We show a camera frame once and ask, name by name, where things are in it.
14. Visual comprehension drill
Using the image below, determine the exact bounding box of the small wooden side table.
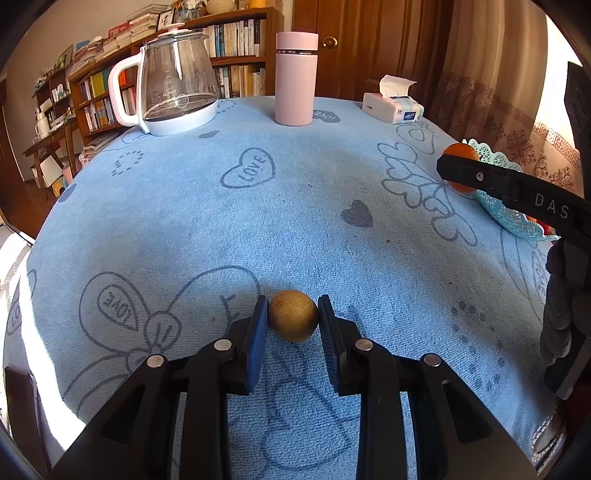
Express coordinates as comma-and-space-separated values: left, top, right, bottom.
23, 117, 78, 189

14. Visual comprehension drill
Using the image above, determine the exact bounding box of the blue patterned tablecloth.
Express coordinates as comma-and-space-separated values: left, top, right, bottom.
4, 98, 564, 479

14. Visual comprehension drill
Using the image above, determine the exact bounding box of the mandarin orange with stem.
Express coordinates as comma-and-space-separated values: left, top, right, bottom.
443, 142, 482, 194

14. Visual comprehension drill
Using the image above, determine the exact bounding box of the brown wooden door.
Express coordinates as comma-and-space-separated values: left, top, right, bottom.
291, 0, 455, 110

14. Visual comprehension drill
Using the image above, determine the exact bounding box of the patterned beige curtain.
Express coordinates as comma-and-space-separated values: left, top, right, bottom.
428, 1, 584, 195

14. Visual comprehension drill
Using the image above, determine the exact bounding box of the red tomato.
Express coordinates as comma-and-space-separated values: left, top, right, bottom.
527, 216, 555, 236

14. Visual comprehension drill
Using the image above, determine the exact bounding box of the glass kettle white handle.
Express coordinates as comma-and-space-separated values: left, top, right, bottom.
108, 25, 219, 137

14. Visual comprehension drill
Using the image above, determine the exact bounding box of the wooden bookshelf with books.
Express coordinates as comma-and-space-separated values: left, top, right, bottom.
35, 1, 283, 143

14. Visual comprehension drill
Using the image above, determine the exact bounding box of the mint lattice fruit basket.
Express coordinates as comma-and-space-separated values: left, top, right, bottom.
462, 138, 559, 243

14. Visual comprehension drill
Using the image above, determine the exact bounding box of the tissue pack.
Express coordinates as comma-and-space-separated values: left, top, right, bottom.
362, 75, 424, 125

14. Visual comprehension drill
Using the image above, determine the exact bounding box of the pink thermos bottle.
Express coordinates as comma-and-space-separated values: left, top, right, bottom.
274, 32, 318, 127

